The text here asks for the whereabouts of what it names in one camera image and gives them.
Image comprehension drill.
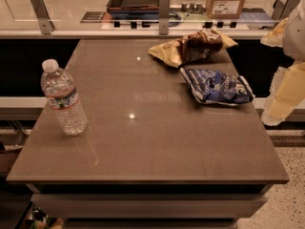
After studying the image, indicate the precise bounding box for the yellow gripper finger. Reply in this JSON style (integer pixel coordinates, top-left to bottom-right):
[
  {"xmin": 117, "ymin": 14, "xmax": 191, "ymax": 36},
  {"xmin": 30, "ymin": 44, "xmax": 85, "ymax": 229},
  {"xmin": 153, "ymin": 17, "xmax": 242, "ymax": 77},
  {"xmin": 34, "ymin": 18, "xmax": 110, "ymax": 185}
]
[
  {"xmin": 260, "ymin": 18, "xmax": 288, "ymax": 48},
  {"xmin": 261, "ymin": 60, "xmax": 305, "ymax": 126}
]

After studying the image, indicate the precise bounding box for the brown and yellow chip bag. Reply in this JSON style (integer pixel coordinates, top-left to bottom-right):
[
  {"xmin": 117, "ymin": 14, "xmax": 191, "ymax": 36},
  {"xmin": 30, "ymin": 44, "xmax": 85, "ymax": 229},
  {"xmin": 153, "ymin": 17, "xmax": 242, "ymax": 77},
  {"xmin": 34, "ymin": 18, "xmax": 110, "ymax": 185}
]
[{"xmin": 148, "ymin": 29, "xmax": 237, "ymax": 68}]

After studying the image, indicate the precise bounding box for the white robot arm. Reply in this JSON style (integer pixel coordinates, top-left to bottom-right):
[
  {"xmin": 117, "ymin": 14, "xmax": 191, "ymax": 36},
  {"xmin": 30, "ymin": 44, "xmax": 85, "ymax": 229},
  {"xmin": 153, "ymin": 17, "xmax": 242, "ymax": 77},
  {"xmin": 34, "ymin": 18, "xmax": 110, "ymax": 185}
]
[{"xmin": 260, "ymin": 0, "xmax": 305, "ymax": 126}]

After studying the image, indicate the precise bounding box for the blue chip bag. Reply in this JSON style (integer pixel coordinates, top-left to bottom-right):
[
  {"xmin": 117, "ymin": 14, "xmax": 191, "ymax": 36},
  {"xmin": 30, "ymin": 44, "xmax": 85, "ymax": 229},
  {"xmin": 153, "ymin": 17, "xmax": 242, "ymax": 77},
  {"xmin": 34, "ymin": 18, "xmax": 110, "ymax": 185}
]
[{"xmin": 180, "ymin": 68, "xmax": 255, "ymax": 106}]

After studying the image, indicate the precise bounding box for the clear plastic water bottle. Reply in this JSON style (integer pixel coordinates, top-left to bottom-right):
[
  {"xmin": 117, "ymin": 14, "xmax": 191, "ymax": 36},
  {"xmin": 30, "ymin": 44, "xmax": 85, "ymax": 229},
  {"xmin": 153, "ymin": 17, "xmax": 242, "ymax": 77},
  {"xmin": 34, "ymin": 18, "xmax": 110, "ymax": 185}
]
[{"xmin": 41, "ymin": 59, "xmax": 88, "ymax": 135}]

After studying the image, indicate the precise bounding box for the cardboard box with label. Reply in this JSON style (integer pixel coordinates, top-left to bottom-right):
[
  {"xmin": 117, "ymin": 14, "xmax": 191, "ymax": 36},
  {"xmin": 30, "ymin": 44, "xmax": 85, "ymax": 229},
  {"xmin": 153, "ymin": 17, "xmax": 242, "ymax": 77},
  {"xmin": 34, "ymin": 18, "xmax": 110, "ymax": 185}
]
[{"xmin": 206, "ymin": 0, "xmax": 245, "ymax": 19}]

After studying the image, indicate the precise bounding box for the grey table drawer cabinet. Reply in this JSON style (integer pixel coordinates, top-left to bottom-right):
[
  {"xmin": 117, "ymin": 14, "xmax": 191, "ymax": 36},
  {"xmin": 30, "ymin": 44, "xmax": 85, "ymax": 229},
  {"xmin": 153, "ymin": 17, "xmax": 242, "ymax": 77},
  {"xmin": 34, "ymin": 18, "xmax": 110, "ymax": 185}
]
[{"xmin": 31, "ymin": 194, "xmax": 267, "ymax": 229}]

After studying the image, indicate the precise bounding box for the right metal glass bracket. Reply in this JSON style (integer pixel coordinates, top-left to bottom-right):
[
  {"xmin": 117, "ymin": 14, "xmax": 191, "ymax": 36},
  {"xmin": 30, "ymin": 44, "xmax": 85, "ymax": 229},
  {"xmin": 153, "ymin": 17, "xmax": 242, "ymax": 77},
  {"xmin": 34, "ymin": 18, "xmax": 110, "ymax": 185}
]
[{"xmin": 272, "ymin": 0, "xmax": 300, "ymax": 20}]

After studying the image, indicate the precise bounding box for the metal glass bracket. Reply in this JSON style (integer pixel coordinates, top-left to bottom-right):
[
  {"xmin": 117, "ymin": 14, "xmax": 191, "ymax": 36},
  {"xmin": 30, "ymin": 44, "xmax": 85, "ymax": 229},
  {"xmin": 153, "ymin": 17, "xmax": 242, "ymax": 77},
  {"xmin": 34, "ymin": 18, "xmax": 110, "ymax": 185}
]
[
  {"xmin": 30, "ymin": 0, "xmax": 54, "ymax": 34},
  {"xmin": 272, "ymin": 0, "xmax": 300, "ymax": 20},
  {"xmin": 159, "ymin": 0, "xmax": 170, "ymax": 35}
]

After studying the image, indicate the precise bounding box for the middle metal glass bracket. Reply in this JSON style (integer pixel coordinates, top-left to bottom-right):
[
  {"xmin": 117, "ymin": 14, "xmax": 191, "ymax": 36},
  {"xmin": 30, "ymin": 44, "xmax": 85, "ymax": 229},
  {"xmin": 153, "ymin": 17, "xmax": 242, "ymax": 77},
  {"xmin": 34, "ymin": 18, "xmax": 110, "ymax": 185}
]
[{"xmin": 159, "ymin": 0, "xmax": 170, "ymax": 35}]

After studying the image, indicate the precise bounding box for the left metal glass bracket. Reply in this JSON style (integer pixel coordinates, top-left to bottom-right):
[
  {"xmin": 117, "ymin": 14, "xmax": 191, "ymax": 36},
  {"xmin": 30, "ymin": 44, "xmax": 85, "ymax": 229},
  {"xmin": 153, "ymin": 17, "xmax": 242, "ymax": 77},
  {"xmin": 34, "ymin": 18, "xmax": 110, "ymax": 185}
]
[{"xmin": 30, "ymin": 0, "xmax": 54, "ymax": 34}]

